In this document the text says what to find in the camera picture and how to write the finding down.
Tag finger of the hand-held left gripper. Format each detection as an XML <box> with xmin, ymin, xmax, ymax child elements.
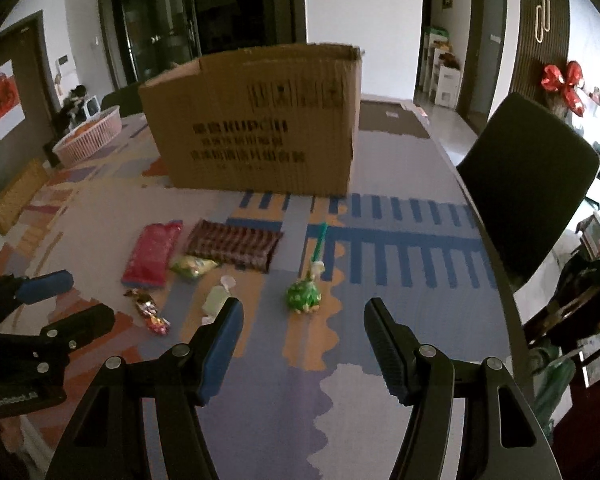
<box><xmin>0</xmin><ymin>302</ymin><xmax>116</xmax><ymax>361</ymax></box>
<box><xmin>0</xmin><ymin>270</ymin><xmax>75</xmax><ymax>321</ymax></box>

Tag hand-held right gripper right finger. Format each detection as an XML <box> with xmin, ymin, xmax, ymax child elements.
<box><xmin>364</xmin><ymin>297</ymin><xmax>553</xmax><ymax>480</ymax></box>

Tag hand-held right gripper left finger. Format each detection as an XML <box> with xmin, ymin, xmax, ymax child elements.
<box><xmin>45</xmin><ymin>297</ymin><xmax>244</xmax><ymax>480</ymax></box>

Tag small white jelly cup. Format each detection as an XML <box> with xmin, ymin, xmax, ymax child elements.
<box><xmin>201</xmin><ymin>275</ymin><xmax>237</xmax><ymax>317</ymax></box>

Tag brown red candy wrapper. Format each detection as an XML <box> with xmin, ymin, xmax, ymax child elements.
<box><xmin>123</xmin><ymin>287</ymin><xmax>172</xmax><ymax>336</ymax></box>

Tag pale yellow snack packet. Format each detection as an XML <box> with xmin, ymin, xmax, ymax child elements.
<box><xmin>168</xmin><ymin>254</ymin><xmax>220</xmax><ymax>280</ymax></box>

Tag red snack packet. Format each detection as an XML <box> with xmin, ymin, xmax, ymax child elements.
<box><xmin>121</xmin><ymin>220</ymin><xmax>184</xmax><ymax>288</ymax></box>

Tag green candy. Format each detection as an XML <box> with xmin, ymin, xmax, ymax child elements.
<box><xmin>286</xmin><ymin>260</ymin><xmax>326</xmax><ymax>315</ymax></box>

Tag brown striped snack packet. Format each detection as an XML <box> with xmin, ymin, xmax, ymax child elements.
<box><xmin>182</xmin><ymin>219</ymin><xmax>285</xmax><ymax>274</ymax></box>

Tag brown cardboard box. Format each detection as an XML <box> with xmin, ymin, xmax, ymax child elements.
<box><xmin>138</xmin><ymin>42</ymin><xmax>363</xmax><ymax>197</ymax></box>

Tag colourful patterned tablecloth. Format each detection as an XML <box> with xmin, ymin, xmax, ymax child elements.
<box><xmin>0</xmin><ymin>100</ymin><xmax>523</xmax><ymax>480</ymax></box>

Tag woven wicker box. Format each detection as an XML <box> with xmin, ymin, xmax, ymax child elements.
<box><xmin>0</xmin><ymin>157</ymin><xmax>51</xmax><ymax>235</ymax></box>

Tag green straw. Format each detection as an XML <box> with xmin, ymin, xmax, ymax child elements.
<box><xmin>310</xmin><ymin>223</ymin><xmax>329</xmax><ymax>263</ymax></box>

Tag pink plastic basket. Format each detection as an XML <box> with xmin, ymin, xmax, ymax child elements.
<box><xmin>52</xmin><ymin>105</ymin><xmax>122</xmax><ymax>167</ymax></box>

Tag pile of oranges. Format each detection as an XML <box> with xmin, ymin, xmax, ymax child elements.
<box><xmin>67</xmin><ymin>121</ymin><xmax>103</xmax><ymax>140</ymax></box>

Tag green bag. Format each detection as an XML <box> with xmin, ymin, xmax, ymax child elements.
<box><xmin>530</xmin><ymin>345</ymin><xmax>578</xmax><ymax>436</ymax></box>

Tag dark entrance door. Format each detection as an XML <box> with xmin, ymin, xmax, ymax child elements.
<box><xmin>0</xmin><ymin>10</ymin><xmax>56</xmax><ymax>196</ymax></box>

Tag black and white plush toy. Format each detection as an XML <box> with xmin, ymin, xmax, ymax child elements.
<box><xmin>55</xmin><ymin>85</ymin><xmax>101</xmax><ymax>131</ymax></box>

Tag red and white door poster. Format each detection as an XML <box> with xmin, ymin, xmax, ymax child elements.
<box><xmin>0</xmin><ymin>59</ymin><xmax>22</xmax><ymax>138</ymax></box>

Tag wooden chair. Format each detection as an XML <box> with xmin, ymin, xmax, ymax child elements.
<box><xmin>522</xmin><ymin>255</ymin><xmax>600</xmax><ymax>411</ymax></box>

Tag dark chair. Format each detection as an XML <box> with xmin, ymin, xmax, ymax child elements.
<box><xmin>100</xmin><ymin>82</ymin><xmax>146</xmax><ymax>118</ymax></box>

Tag black chair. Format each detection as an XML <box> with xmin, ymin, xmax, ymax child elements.
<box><xmin>455</xmin><ymin>92</ymin><xmax>600</xmax><ymax>293</ymax></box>

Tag brown table mat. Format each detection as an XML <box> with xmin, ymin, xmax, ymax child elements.
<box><xmin>357</xmin><ymin>100</ymin><xmax>431</xmax><ymax>138</ymax></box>

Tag white hallway shelf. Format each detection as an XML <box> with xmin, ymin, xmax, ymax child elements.
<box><xmin>422</xmin><ymin>27</ymin><xmax>463</xmax><ymax>108</ymax></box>

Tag glass sliding door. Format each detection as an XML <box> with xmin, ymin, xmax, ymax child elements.
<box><xmin>96</xmin><ymin>0</ymin><xmax>308</xmax><ymax>91</ymax></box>

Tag grey room door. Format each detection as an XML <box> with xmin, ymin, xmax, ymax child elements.
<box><xmin>455</xmin><ymin>0</ymin><xmax>510</xmax><ymax>123</ymax></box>

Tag red foil balloons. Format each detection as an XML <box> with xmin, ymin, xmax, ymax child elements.
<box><xmin>540</xmin><ymin>61</ymin><xmax>588</xmax><ymax>117</ymax></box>

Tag white loop wall ornament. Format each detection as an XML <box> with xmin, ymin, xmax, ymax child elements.
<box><xmin>534</xmin><ymin>0</ymin><xmax>553</xmax><ymax>43</ymax></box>

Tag brown slatted wall panel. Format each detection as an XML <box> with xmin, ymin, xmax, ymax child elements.
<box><xmin>510</xmin><ymin>0</ymin><xmax>573</xmax><ymax>111</ymax></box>

